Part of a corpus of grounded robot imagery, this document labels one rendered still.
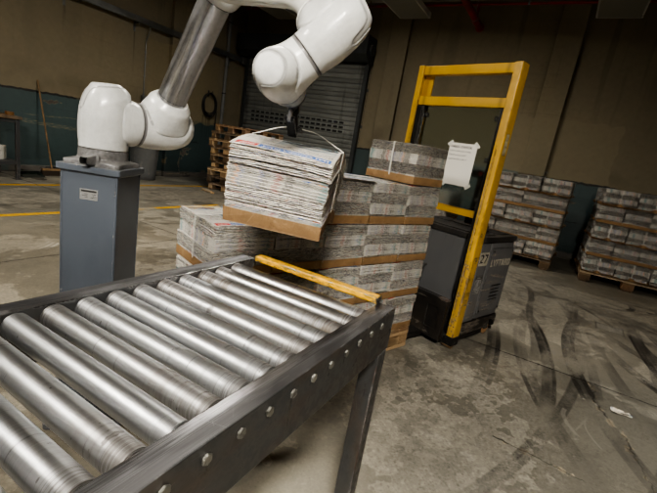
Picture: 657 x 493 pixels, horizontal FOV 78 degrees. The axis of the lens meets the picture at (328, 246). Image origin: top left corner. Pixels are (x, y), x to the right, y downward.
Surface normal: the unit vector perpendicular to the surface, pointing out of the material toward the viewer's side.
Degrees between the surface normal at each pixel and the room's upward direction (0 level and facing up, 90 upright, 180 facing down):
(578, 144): 90
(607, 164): 90
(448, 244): 90
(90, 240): 90
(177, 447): 0
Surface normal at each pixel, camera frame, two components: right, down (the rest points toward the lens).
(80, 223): 0.04, 0.24
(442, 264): -0.75, 0.04
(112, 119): 0.73, 0.25
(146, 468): 0.16, -0.96
